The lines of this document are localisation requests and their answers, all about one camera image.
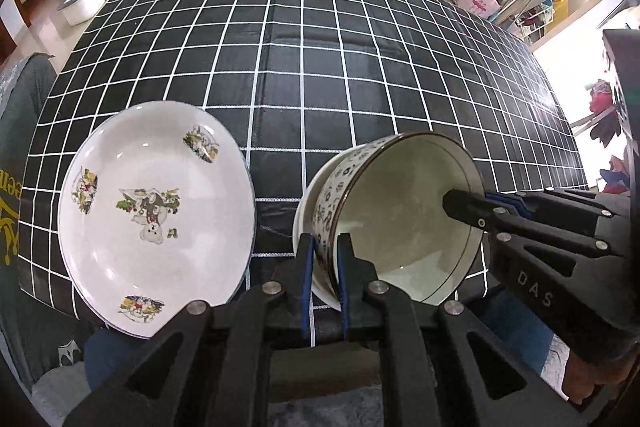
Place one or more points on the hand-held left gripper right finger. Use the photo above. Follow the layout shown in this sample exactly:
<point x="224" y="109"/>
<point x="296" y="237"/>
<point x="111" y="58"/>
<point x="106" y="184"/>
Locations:
<point x="344" y="287"/>

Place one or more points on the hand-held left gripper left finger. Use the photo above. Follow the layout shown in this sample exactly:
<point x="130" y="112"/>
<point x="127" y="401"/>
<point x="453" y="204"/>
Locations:
<point x="306" y="287"/>

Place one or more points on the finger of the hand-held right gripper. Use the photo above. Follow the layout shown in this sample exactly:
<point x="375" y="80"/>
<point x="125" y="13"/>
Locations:
<point x="470" y="207"/>
<point x="505" y="201"/>

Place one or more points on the black patterned gold rim bowl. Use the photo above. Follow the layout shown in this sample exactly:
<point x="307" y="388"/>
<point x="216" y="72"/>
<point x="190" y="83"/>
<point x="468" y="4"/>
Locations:
<point x="405" y="212"/>

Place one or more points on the large white bowl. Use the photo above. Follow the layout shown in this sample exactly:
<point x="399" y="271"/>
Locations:
<point x="302" y="212"/>

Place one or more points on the white bear print plate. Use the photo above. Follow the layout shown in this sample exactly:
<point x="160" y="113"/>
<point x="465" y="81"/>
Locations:
<point x="150" y="167"/>

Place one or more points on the person's right hand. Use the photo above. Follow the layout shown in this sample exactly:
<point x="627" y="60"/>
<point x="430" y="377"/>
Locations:
<point x="590" y="379"/>

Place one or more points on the person's right leg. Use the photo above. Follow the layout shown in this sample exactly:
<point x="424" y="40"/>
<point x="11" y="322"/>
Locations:
<point x="520" y="332"/>

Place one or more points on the person's leg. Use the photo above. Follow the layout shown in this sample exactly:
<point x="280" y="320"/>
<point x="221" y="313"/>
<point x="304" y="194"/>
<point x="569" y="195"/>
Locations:
<point x="115" y="359"/>
<point x="520" y="332"/>

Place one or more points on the red and blue clothes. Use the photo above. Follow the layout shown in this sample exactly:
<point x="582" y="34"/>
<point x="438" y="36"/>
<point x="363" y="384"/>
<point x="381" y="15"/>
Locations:
<point x="607" y="117"/>

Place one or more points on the pink bag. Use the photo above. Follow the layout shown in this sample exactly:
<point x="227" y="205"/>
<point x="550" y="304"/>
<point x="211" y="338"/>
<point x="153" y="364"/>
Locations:
<point x="480" y="2"/>

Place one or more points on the yellow container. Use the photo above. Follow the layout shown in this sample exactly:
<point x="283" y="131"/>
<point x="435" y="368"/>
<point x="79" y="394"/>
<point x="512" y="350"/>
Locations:
<point x="561" y="7"/>

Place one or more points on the person's left leg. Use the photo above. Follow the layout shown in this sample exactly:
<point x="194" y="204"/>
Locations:
<point x="115" y="359"/>

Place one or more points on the black white grid tablecloth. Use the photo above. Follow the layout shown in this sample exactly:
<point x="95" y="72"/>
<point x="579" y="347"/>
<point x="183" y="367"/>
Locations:
<point x="325" y="57"/>

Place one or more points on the dark cloth with yellow print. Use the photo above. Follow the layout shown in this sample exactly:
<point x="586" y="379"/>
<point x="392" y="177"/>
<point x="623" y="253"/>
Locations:
<point x="15" y="167"/>

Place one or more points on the white round basin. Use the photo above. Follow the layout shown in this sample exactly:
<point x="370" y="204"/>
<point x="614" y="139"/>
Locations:
<point x="82" y="2"/>

